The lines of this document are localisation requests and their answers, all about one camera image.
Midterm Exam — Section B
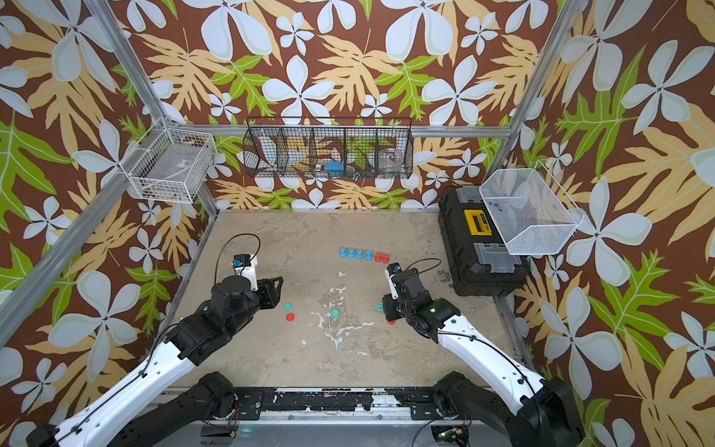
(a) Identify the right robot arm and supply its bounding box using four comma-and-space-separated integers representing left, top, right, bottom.
383, 263, 586, 446

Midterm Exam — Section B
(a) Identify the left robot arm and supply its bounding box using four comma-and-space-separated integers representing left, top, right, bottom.
26, 276, 283, 446

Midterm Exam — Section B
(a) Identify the black toolbox yellow latch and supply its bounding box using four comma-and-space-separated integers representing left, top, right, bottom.
438, 186, 530, 296

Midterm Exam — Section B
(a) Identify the blue object in basket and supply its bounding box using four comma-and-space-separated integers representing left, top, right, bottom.
324, 161, 346, 177

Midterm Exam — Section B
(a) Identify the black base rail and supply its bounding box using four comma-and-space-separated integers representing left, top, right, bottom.
234, 387, 460, 421

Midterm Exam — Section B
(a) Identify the white wire basket left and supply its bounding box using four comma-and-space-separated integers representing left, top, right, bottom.
121, 118, 217, 204

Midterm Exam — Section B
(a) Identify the white wire basket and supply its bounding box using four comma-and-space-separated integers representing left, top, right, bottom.
121, 118, 217, 204
480, 169, 586, 257

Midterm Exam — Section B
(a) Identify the white wire basket right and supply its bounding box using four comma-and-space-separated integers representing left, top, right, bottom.
480, 169, 586, 257

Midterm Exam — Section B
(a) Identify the black wire basket back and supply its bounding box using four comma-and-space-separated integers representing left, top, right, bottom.
240, 117, 414, 179

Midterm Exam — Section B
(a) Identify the aluminium frame post back right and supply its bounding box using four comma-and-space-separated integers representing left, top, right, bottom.
485, 0, 588, 179

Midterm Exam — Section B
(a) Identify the aluminium frame post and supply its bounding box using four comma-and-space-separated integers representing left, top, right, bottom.
85, 1, 218, 218
485, 0, 588, 179

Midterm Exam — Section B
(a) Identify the aluminium frame post back left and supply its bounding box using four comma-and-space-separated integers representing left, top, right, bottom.
85, 1, 218, 218

